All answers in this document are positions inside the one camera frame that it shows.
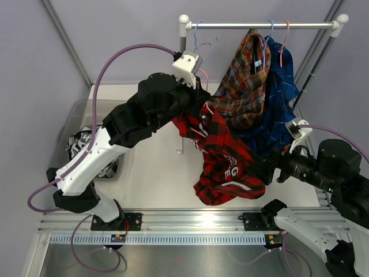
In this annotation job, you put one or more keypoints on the light blue wire hanger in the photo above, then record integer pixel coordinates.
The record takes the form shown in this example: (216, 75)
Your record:
(197, 45)

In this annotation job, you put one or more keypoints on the aluminium rail base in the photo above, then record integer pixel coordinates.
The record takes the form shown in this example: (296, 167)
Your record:
(156, 220)

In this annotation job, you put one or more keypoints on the clear plastic bin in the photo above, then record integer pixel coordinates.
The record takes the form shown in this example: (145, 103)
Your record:
(77, 133)

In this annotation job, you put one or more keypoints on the pink hanger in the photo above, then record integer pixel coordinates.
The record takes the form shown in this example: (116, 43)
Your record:
(284, 42)
(200, 114)

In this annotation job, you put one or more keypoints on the brown plaid shirt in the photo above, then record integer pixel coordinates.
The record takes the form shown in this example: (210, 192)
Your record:
(240, 97)

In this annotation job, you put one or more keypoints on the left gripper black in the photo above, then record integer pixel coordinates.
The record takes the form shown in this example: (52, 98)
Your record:
(198, 96)

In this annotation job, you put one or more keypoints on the blue shirt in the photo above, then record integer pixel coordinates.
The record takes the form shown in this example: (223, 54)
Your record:
(270, 132)

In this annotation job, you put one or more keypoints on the blue hanger right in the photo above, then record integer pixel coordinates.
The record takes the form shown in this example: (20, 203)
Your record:
(265, 44)

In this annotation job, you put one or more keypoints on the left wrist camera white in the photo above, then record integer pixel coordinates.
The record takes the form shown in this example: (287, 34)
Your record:
(185, 66)

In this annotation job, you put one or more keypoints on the white slotted cable duct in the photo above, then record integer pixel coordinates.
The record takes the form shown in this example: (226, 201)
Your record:
(160, 239)

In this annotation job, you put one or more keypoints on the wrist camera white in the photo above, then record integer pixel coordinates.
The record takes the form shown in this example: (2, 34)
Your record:
(185, 66)
(299, 130)

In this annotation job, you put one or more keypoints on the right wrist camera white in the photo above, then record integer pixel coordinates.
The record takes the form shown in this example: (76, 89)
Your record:
(299, 130)

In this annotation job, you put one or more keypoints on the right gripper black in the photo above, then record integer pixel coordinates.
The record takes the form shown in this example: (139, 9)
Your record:
(274, 157)

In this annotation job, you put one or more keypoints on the red black plaid shirt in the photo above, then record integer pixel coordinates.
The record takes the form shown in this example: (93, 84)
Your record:
(227, 160)

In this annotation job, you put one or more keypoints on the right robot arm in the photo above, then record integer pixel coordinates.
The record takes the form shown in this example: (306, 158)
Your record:
(336, 170)

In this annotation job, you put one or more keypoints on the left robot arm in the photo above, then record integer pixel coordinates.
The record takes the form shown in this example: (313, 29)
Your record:
(159, 99)

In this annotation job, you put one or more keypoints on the clothes rack metal white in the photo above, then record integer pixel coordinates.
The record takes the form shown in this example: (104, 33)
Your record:
(334, 28)

